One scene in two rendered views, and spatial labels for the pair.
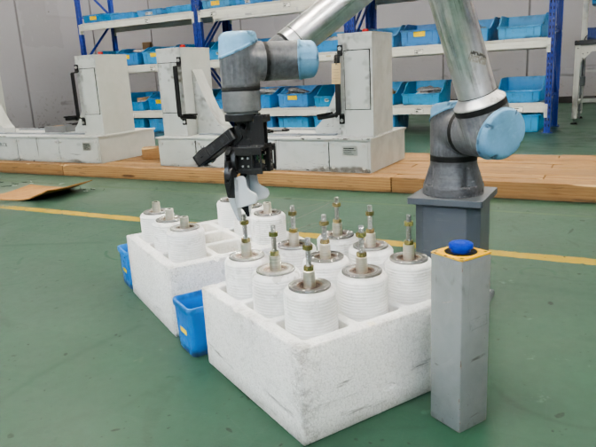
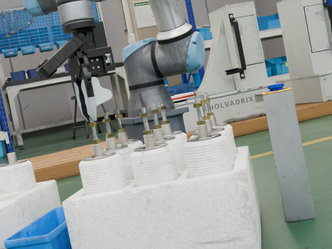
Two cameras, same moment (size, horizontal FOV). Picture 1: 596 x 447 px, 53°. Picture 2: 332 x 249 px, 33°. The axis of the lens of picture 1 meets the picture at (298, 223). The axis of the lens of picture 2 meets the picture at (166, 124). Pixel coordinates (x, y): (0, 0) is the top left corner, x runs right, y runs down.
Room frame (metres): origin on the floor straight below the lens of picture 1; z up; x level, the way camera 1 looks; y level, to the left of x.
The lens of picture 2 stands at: (0.25, 0.93, 0.37)
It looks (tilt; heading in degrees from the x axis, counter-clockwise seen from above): 4 degrees down; 312
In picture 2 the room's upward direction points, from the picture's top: 11 degrees counter-clockwise
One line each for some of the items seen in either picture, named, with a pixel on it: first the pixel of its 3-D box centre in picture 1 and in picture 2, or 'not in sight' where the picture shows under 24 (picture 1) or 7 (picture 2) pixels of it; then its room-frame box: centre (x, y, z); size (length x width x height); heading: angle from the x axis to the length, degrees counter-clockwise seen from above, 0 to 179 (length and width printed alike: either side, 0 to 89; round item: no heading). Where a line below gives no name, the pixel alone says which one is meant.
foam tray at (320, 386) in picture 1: (328, 330); (173, 206); (1.16, -0.05, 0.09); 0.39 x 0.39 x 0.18; 32
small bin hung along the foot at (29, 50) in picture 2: not in sight; (28, 49); (5.95, -3.21, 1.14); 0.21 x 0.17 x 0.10; 151
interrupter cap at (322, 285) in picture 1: (309, 286); (204, 138); (1.00, -0.01, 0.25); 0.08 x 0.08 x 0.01
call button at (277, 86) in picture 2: (460, 247); (276, 88); (0.96, -0.27, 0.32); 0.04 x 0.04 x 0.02
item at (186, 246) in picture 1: (188, 262); not in sight; (1.47, 0.29, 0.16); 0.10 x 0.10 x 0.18
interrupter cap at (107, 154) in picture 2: (247, 255); (99, 156); (1.20, 0.11, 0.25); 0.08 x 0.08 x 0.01
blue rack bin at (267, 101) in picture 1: (267, 97); not in sight; (6.77, 0.27, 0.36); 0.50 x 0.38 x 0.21; 151
